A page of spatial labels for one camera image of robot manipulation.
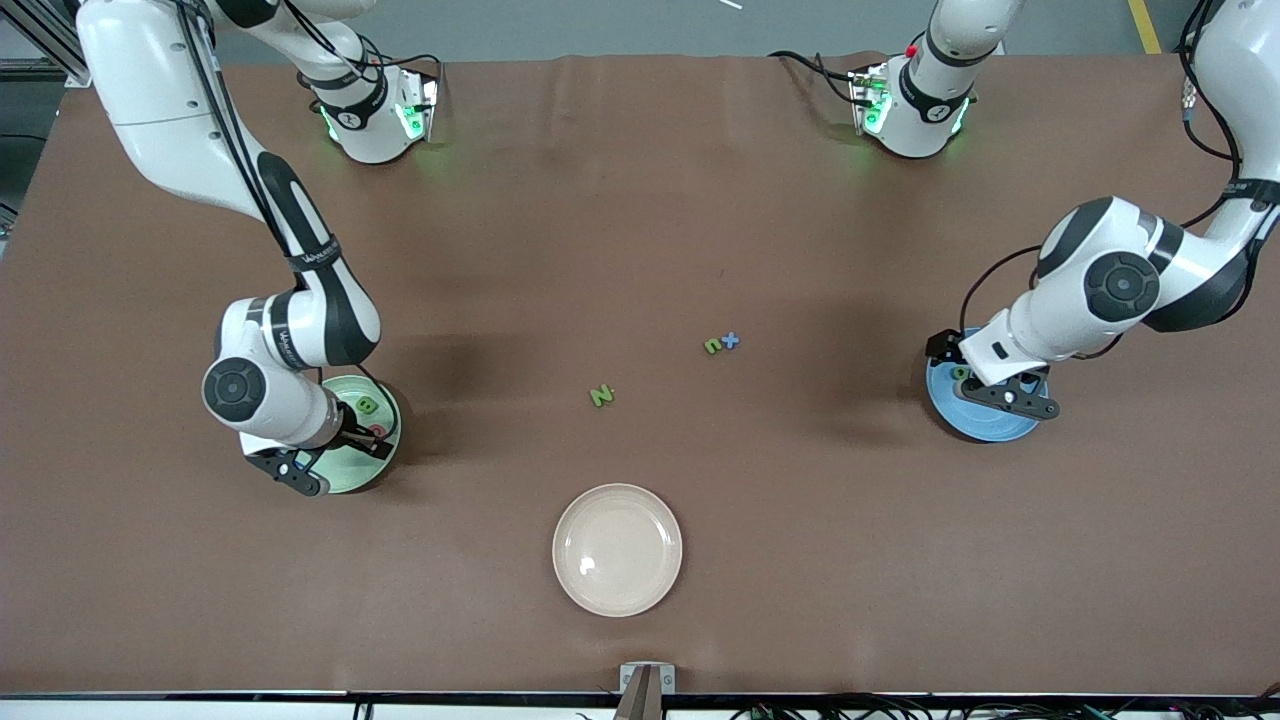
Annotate black left arm base cable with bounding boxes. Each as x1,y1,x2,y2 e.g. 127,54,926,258
768,48,863,106

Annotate aluminium frame profile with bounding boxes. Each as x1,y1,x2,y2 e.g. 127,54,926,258
0,0,101,86

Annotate blue plate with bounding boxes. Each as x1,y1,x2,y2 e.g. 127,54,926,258
925,330,1049,444

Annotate grey-brown tapered pole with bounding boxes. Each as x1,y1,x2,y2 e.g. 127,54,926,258
612,668,666,720

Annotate black arm base cable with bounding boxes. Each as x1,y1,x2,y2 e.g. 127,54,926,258
355,30,443,86
768,48,863,106

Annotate green plate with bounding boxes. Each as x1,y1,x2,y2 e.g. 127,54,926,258
300,375,403,495

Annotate silver metal bracket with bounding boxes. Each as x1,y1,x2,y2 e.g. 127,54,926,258
619,662,676,695

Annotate cream plate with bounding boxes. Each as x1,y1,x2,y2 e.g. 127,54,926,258
552,483,684,618

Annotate black right arm base cable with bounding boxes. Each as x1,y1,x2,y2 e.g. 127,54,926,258
355,30,443,86

